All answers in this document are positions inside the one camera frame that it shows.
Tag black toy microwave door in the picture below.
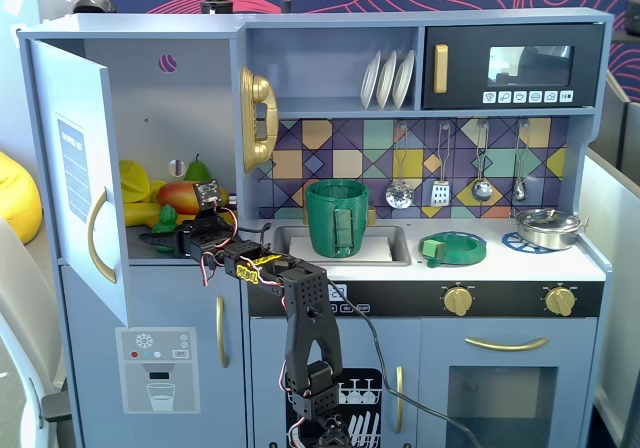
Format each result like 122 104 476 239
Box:
422 23 606 111

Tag steel spoon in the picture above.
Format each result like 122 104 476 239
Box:
512 119 531 203

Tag steel skimmer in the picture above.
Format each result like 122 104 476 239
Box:
384 121 416 210

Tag black power cable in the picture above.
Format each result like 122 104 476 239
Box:
329 287 476 448

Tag gold oven handle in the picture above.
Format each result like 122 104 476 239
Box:
464 336 550 353

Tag yellow bean bag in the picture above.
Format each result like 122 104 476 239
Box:
0 150 44 245

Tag steel toy pot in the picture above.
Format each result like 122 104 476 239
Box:
509 211 589 252

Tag green printed cup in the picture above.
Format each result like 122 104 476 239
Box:
304 178 371 259

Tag blue round trivet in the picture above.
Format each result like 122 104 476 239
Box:
501 230 566 255

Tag gold dishwasher handle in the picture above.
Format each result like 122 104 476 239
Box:
394 365 405 434

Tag blue toy kitchen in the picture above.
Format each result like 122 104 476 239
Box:
17 7 616 448

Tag red white servo wires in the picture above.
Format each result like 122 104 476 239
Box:
198 206 242 289

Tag grey toy sink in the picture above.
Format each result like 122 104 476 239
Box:
272 224 412 268

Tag steel ladle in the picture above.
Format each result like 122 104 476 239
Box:
471 120 495 203

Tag blue oven door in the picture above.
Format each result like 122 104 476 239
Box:
420 317 599 448

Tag white toy plate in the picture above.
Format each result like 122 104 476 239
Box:
375 50 400 111
392 49 417 110
360 50 384 111

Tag blue freezer door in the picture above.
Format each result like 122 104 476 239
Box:
59 262 242 448

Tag yellow toy fruit piece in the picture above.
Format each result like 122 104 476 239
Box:
123 201 162 228

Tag steel pot lid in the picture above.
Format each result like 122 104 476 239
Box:
514 207 581 229

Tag gold stove knob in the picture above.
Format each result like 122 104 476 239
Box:
544 286 576 317
443 286 474 317

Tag gold microwave handle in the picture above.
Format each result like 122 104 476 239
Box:
432 43 450 94

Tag steel slotted spatula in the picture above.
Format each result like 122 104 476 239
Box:
430 121 454 208

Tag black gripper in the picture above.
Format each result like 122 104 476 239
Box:
138 209 240 262

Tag blue cabinet door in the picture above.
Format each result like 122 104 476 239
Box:
27 37 131 328

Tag white office chair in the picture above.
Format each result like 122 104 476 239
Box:
0 217 71 448

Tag green toy pear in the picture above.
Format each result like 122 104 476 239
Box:
183 153 211 184

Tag gold curved cabinet door handle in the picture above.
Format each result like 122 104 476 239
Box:
87 186 119 284

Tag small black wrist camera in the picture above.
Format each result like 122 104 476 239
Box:
192 180 222 214

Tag gold toy telephone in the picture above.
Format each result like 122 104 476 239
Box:
238 65 280 173

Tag black round device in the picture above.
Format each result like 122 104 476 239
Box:
72 0 117 15

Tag red yellow toy mango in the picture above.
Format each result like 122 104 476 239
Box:
158 181 231 215

